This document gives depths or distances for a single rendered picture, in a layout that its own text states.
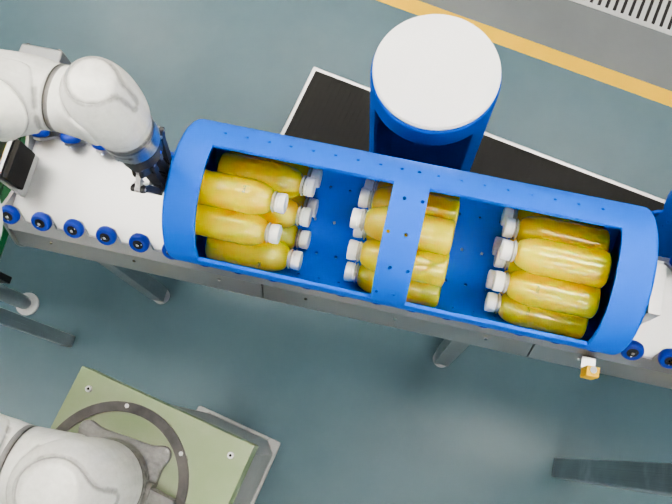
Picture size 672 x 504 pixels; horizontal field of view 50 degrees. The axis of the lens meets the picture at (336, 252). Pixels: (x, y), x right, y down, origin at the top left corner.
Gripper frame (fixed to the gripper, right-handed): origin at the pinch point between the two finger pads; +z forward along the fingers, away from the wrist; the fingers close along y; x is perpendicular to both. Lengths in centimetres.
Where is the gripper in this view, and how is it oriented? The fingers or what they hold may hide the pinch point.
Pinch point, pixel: (166, 184)
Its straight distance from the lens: 143.3
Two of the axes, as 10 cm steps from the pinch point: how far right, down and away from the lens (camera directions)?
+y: -2.3, 9.4, -2.5
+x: 9.7, 2.1, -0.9
